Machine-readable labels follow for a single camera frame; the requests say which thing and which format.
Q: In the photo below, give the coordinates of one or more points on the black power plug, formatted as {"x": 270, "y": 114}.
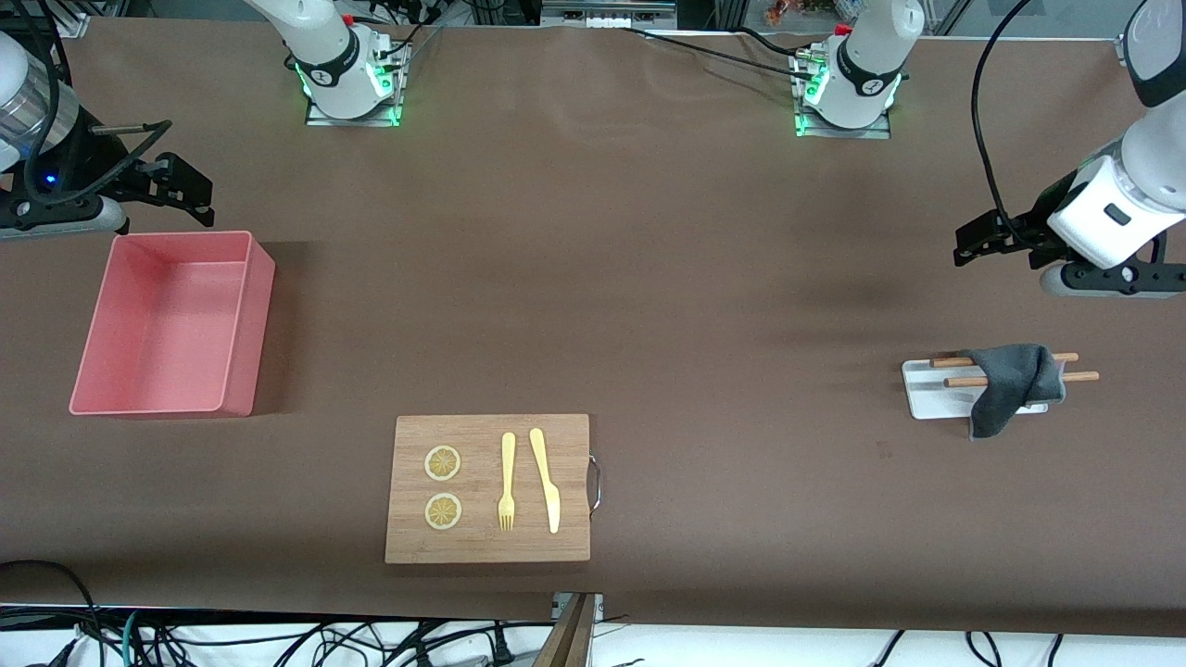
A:
{"x": 500, "y": 648}

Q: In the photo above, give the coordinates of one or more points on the lemon slice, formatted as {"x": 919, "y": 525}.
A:
{"x": 443, "y": 463}
{"x": 443, "y": 511}

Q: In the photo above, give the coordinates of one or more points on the yellow plastic fork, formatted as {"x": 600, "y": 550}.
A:
{"x": 508, "y": 463}

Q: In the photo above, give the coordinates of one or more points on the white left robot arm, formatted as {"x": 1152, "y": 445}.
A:
{"x": 871, "y": 46}

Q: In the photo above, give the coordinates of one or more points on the wooden plank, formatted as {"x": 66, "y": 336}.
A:
{"x": 570, "y": 639}

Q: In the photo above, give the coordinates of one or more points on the grey metal box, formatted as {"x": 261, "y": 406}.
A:
{"x": 607, "y": 11}

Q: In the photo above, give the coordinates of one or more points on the pink plastic bin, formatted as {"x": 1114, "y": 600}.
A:
{"x": 157, "y": 324}

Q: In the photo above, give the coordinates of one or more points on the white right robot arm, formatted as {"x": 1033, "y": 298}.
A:
{"x": 324, "y": 56}

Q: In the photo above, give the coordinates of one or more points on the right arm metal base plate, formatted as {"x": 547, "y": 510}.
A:
{"x": 352, "y": 121}

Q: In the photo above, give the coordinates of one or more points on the yellow plastic knife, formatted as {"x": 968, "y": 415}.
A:
{"x": 551, "y": 505}

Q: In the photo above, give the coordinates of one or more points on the small metal bracket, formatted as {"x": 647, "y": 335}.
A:
{"x": 598, "y": 604}

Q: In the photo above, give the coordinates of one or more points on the grey and pink cloth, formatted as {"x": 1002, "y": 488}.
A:
{"x": 1010, "y": 380}

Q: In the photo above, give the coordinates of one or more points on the white rack with wooden rods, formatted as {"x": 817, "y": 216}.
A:
{"x": 931, "y": 398}

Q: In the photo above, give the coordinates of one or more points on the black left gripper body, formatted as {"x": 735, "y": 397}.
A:
{"x": 1035, "y": 225}

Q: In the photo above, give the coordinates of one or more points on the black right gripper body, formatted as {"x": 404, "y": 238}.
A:
{"x": 104, "y": 162}

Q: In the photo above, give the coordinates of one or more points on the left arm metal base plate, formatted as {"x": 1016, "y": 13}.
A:
{"x": 848, "y": 133}

